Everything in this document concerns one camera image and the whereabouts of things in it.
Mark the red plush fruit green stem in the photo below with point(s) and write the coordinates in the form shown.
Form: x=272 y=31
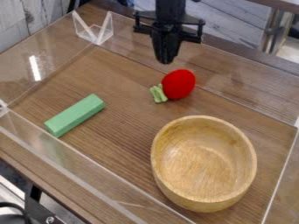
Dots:
x=176 y=86

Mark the clear acrylic enclosure walls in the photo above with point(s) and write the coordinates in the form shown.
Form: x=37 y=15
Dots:
x=95 y=168

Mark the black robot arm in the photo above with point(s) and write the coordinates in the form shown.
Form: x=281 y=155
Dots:
x=167 y=9

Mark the green rectangular block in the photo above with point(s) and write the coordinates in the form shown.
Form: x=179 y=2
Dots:
x=73 y=115

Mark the wooden bowl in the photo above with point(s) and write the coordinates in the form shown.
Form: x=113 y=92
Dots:
x=204 y=163

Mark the black table frame bracket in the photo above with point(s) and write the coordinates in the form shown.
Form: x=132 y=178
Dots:
x=32 y=213

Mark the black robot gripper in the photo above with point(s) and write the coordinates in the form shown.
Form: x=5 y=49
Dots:
x=151 y=25

